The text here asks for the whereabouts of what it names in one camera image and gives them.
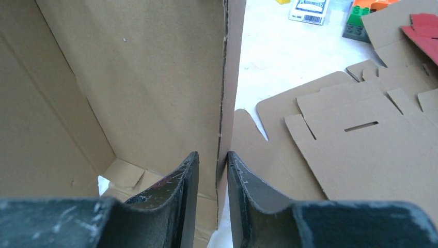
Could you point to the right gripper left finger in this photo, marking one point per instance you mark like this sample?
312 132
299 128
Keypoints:
163 215

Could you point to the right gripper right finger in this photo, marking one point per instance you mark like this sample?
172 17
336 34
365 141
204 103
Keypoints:
261 216

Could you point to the brown cardboard box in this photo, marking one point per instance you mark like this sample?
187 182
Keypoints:
105 98

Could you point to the playing card deck box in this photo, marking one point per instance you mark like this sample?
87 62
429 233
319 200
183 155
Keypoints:
309 11

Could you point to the stack of brown cardboard blanks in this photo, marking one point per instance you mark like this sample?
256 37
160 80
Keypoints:
369 133

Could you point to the yellow small block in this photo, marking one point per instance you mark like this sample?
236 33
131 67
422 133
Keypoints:
282 2

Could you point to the red flat cardboard blank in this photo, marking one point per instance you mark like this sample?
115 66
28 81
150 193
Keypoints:
423 32

